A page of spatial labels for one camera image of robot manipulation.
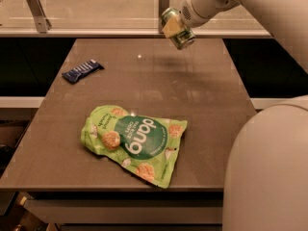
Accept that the green soda can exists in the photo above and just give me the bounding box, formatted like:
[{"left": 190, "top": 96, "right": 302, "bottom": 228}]
[{"left": 161, "top": 8, "right": 195, "bottom": 50}]

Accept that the metal rail bracket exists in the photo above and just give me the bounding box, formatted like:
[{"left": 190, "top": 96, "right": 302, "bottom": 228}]
[
  {"left": 26, "top": 0, "right": 52, "bottom": 34},
  {"left": 158, "top": 0, "right": 171, "bottom": 35}
]

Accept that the green Dang chips bag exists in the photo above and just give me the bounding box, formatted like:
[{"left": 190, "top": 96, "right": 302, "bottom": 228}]
[{"left": 81, "top": 105, "right": 188, "bottom": 189}]

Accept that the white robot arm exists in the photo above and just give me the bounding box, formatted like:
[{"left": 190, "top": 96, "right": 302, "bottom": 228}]
[{"left": 163, "top": 0, "right": 308, "bottom": 231}]

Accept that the middle metal rail bracket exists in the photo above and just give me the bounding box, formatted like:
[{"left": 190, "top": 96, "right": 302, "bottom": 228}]
[{"left": 158, "top": 0, "right": 171, "bottom": 35}]

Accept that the blue snack bar wrapper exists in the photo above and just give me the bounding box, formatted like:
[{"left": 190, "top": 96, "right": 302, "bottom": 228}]
[{"left": 62, "top": 60, "right": 104, "bottom": 84}]

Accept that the glass barrier panel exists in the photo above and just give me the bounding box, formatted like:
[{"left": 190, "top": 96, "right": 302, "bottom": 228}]
[{"left": 0, "top": 0, "right": 270, "bottom": 31}]

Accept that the left metal rail bracket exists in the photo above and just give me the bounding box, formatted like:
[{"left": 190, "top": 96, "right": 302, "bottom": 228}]
[{"left": 26, "top": 0, "right": 52, "bottom": 34}]

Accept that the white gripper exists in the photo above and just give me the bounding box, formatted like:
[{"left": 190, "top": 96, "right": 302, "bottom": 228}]
[{"left": 163, "top": 0, "right": 225, "bottom": 39}]

